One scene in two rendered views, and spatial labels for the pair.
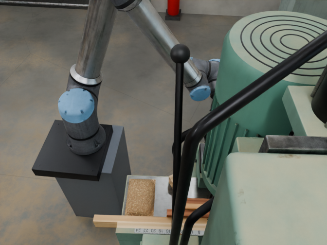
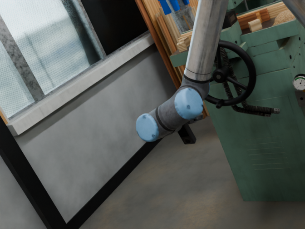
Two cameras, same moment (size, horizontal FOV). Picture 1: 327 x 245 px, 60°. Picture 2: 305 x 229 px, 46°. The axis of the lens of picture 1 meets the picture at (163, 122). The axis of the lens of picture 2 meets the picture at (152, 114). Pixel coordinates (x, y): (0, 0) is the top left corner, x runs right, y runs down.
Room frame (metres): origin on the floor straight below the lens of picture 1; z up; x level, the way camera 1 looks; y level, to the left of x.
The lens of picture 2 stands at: (1.96, 0.40, 1.24)
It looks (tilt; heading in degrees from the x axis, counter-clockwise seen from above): 18 degrees down; 217
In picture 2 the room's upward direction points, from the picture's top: 24 degrees counter-clockwise
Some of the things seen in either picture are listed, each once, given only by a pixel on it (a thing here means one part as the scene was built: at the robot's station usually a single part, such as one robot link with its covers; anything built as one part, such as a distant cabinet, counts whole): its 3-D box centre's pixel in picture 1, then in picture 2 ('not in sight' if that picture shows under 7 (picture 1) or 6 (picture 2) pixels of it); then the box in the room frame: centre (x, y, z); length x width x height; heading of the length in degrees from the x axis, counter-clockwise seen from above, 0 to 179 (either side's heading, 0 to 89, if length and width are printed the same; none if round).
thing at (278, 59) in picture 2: not in sight; (253, 47); (0.19, -0.16, 0.76); 0.57 x 0.45 x 0.09; 178
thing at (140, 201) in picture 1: (140, 194); (284, 15); (0.41, 0.07, 0.91); 0.12 x 0.09 x 0.03; 178
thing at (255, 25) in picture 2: (177, 181); (255, 25); (0.45, -0.04, 0.92); 0.04 x 0.04 x 0.04; 26
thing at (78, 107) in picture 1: (79, 112); not in sight; (0.88, 0.38, 0.79); 0.17 x 0.15 x 0.18; 5
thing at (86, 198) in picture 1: (98, 174); not in sight; (0.87, 0.38, 0.27); 0.30 x 0.30 x 0.55; 84
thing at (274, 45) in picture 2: not in sight; (239, 48); (0.37, -0.17, 0.82); 0.40 x 0.21 x 0.04; 88
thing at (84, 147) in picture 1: (84, 132); not in sight; (0.87, 0.38, 0.65); 0.19 x 0.19 x 0.10
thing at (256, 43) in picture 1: (263, 123); not in sight; (0.31, -0.17, 1.35); 0.18 x 0.18 x 0.31
